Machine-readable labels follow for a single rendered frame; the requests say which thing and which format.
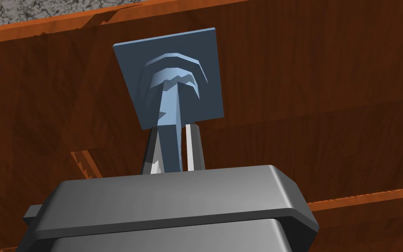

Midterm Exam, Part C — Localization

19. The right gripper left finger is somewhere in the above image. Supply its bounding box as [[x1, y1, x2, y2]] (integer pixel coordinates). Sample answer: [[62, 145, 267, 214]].
[[140, 126, 163, 175]]

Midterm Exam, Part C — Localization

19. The brown wooden door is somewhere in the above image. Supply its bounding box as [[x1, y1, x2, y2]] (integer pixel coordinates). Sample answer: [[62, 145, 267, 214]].
[[0, 0, 403, 252]]

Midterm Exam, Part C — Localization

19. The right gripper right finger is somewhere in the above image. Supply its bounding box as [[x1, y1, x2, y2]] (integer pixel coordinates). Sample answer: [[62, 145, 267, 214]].
[[185, 122, 206, 172]]

